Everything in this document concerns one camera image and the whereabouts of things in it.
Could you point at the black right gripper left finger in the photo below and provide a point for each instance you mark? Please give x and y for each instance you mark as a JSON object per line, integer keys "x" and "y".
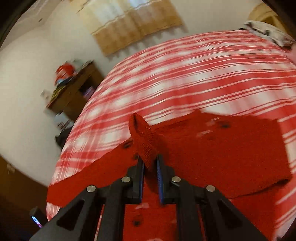
{"x": 96, "y": 213}

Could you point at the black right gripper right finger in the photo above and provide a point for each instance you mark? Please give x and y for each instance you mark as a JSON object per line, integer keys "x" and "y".
{"x": 203, "y": 213}

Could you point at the red knitted sweater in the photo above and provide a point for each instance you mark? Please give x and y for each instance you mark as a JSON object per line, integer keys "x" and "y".
{"x": 242, "y": 156}

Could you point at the brown wooden cabinet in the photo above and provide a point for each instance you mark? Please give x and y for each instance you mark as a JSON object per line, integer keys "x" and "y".
{"x": 72, "y": 98}

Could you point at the red gift bag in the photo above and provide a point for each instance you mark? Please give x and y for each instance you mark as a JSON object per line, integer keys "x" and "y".
{"x": 65, "y": 71}

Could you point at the red white plaid bedspread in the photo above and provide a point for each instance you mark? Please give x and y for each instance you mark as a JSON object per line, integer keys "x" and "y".
{"x": 230, "y": 73}

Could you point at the patterned grey white pillow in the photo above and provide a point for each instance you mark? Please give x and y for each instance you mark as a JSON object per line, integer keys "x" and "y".
{"x": 269, "y": 32}

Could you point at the beige patterned curtain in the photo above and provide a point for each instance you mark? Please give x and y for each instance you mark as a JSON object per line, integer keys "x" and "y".
{"x": 116, "y": 24}

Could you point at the beige wooden headboard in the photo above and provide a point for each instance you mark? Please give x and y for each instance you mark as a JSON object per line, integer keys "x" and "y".
{"x": 263, "y": 13}

